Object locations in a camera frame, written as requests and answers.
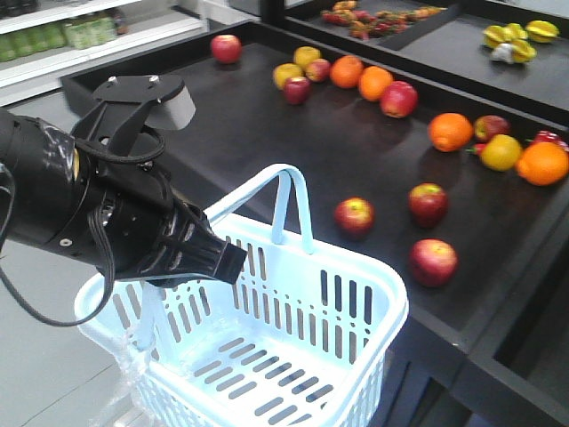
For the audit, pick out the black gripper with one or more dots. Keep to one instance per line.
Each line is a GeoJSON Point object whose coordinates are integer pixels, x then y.
{"type": "Point", "coordinates": [81, 212]}

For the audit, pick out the light blue plastic basket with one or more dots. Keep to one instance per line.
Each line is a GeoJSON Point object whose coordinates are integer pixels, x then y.
{"type": "Point", "coordinates": [299, 339]}

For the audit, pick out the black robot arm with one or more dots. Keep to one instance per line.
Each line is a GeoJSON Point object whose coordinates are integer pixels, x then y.
{"type": "Point", "coordinates": [28, 140]}

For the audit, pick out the red yellow apple left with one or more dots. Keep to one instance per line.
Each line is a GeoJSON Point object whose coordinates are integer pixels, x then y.
{"type": "Point", "coordinates": [354, 217]}

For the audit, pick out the red yellow apple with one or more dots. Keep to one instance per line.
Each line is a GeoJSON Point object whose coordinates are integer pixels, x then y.
{"type": "Point", "coordinates": [428, 204]}
{"type": "Point", "coordinates": [354, 217]}

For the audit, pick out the small red apple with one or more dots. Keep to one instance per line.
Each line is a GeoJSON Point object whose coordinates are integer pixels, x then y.
{"type": "Point", "coordinates": [296, 90]}

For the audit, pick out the yellow pear left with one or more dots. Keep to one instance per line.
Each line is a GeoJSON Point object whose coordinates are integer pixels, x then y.
{"type": "Point", "coordinates": [284, 71]}

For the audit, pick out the red apple near front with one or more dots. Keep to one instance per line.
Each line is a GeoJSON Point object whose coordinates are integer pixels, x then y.
{"type": "Point", "coordinates": [433, 262]}

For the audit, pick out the red apple far corner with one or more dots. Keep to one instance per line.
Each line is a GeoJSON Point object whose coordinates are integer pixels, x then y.
{"type": "Point", "coordinates": [226, 49]}

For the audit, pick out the red yellow apple right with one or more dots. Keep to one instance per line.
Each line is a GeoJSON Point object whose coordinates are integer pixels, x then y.
{"type": "Point", "coordinates": [428, 204]}

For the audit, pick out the orange middle left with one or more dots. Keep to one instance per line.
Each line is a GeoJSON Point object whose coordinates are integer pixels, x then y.
{"type": "Point", "coordinates": [346, 71]}

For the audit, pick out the orange middle right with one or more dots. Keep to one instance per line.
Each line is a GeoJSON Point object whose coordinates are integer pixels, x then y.
{"type": "Point", "coordinates": [373, 82]}

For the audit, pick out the red apple beside oranges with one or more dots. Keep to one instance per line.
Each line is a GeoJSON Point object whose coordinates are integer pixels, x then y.
{"type": "Point", "coordinates": [399, 100]}

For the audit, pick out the black wooden display stand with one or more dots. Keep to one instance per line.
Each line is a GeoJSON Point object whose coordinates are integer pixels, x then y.
{"type": "Point", "coordinates": [490, 347]}

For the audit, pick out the orange with navel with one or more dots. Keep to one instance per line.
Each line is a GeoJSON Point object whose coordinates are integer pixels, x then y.
{"type": "Point", "coordinates": [449, 132]}

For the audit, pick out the red chili pepper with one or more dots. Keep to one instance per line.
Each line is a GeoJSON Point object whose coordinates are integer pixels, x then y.
{"type": "Point", "coordinates": [476, 149]}

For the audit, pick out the white supermarket shelf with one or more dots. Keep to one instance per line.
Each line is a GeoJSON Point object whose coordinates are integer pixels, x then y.
{"type": "Point", "coordinates": [42, 41]}

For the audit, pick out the dark red apple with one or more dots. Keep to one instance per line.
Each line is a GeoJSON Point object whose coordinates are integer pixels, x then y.
{"type": "Point", "coordinates": [488, 126]}

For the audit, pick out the large orange right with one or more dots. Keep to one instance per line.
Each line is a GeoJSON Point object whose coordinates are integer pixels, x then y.
{"type": "Point", "coordinates": [542, 164]}

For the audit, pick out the red bell pepper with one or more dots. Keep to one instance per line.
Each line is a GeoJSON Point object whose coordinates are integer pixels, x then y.
{"type": "Point", "coordinates": [548, 136]}

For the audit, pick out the white garlic bulb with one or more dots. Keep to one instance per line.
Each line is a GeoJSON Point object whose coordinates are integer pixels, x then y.
{"type": "Point", "coordinates": [503, 53]}

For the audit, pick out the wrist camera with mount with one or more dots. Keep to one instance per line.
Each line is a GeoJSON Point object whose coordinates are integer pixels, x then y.
{"type": "Point", "coordinates": [123, 125]}

